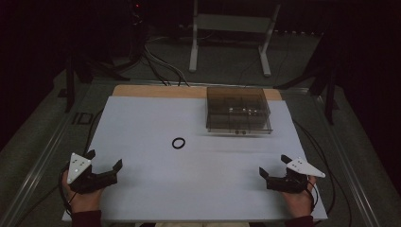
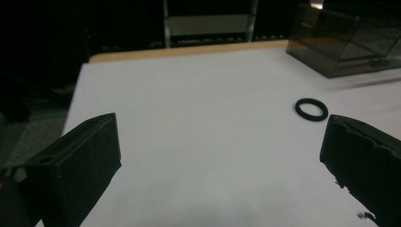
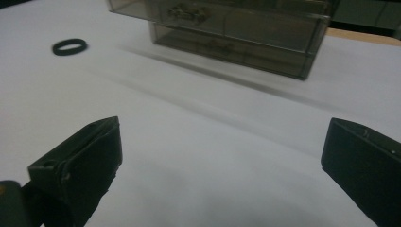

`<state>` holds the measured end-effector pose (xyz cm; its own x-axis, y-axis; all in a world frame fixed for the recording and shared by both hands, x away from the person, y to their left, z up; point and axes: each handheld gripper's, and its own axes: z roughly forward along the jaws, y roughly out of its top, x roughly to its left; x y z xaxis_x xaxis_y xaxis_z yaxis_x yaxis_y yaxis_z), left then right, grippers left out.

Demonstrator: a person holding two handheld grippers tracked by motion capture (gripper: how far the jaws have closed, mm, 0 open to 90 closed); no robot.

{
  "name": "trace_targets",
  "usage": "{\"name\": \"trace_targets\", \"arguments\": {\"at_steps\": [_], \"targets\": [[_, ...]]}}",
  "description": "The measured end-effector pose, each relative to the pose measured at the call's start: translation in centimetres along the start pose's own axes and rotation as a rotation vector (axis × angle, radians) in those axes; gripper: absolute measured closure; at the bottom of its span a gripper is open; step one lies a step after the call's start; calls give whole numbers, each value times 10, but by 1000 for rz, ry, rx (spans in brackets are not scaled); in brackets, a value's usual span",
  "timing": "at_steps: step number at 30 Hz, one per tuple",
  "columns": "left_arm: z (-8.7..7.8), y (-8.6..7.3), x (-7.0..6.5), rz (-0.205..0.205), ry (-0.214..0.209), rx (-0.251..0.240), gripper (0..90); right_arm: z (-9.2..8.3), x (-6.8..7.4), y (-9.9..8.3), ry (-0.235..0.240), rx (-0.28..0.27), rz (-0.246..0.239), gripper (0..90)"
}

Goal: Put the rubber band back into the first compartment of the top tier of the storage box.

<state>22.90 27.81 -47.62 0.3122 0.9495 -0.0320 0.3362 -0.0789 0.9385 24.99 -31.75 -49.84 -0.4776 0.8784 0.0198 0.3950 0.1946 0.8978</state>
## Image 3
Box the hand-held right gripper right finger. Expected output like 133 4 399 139
320 117 401 227

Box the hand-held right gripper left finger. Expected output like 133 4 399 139
20 115 124 227

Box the black hair tie ring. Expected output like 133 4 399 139
51 38 89 57

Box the smoky transparent drawer organizer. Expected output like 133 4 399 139
148 0 336 81

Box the dark hair accessory in drawer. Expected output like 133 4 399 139
166 3 210 25

